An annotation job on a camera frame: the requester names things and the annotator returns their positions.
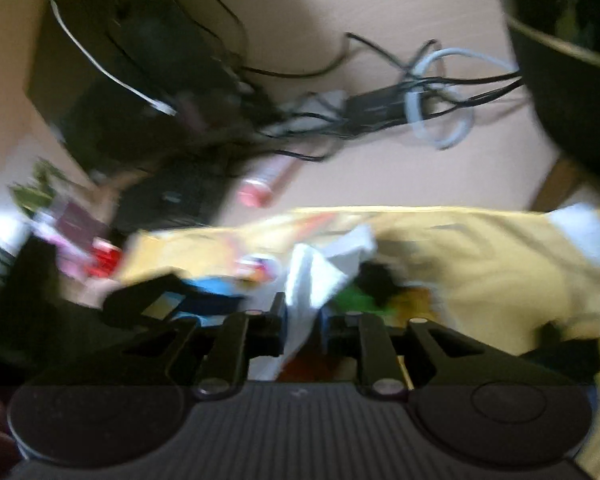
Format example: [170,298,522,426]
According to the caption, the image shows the white paper tissue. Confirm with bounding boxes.
[248,224,377,382]

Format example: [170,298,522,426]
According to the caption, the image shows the blue white tissue pack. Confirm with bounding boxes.
[168,278,248,325]

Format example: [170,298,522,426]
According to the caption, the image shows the dark red box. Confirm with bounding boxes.
[33,195,122,281]

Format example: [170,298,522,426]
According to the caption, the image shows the black keyboard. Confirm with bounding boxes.
[110,160,230,235]

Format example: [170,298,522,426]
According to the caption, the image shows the small green plant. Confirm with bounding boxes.
[7,158,71,219]

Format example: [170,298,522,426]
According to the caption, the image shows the pink cosmetic tube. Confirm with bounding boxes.
[237,155,301,208]

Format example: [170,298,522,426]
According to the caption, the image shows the yellow printed cloth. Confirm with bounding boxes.
[117,205,600,479]

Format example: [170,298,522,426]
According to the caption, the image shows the black power adapter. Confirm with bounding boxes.
[343,86,408,134]

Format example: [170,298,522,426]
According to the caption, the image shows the black tablet screen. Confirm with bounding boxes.
[27,0,245,176]

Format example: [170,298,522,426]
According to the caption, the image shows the black round appliance wooden legs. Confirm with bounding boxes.
[500,0,600,212]

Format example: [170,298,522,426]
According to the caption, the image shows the white charging cable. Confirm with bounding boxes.
[48,0,178,117]

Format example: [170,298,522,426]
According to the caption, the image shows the black cables bundle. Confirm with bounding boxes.
[149,0,527,164]

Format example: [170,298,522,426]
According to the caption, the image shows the grey white looped cable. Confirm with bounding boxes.
[404,46,522,151]

